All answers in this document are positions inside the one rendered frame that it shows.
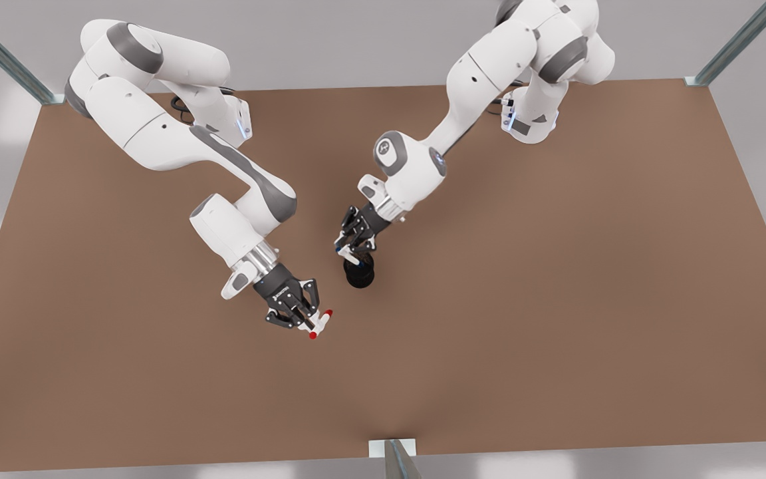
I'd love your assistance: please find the white pen with red ends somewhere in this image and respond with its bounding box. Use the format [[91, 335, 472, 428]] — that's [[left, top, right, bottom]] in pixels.
[[308, 309, 334, 341]]

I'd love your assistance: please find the black pen holder cup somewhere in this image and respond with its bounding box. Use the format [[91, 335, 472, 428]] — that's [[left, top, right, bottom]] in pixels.
[[344, 251, 376, 289]]

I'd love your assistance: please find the black cable loop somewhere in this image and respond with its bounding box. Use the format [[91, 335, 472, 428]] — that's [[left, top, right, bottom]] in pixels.
[[487, 81, 529, 116], [170, 86, 238, 127]]

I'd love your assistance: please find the silver frame post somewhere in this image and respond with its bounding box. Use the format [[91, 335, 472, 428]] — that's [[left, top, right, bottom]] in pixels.
[[0, 5, 65, 106], [368, 438, 419, 479], [684, 0, 766, 88]]

